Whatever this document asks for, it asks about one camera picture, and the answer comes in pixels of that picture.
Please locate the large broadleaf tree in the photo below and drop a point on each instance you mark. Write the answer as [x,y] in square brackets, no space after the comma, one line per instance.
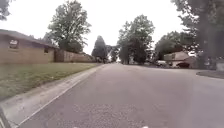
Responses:
[68,26]

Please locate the tall dark broadleaf tree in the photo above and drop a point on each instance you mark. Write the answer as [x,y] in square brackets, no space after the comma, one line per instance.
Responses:
[136,38]

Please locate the big tree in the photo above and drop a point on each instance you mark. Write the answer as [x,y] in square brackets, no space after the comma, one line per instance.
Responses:
[203,30]

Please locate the brick house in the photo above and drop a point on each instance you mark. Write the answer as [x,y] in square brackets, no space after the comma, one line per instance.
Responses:
[23,53]

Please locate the tree behind house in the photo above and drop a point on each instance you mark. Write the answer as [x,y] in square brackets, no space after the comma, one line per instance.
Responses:
[170,43]

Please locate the house with garage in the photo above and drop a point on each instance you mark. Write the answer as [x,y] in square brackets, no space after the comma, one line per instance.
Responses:
[178,57]

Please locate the brown wooden fence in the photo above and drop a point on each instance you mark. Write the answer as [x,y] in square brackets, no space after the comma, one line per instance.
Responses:
[73,56]

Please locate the pale vehicle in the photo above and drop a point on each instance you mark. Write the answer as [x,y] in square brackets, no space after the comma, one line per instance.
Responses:
[161,62]

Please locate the dark conifer tree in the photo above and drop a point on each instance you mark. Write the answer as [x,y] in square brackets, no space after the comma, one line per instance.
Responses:
[99,48]

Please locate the pale concrete kerb strip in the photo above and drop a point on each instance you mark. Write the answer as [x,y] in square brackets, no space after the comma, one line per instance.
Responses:
[30,103]

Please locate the grey asphalt road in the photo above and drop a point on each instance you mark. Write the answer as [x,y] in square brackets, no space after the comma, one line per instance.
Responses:
[133,93]

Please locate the grass patch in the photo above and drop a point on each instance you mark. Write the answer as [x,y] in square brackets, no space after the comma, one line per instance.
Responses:
[211,74]

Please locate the grass verge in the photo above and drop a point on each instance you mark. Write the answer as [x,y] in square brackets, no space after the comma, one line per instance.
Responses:
[33,75]

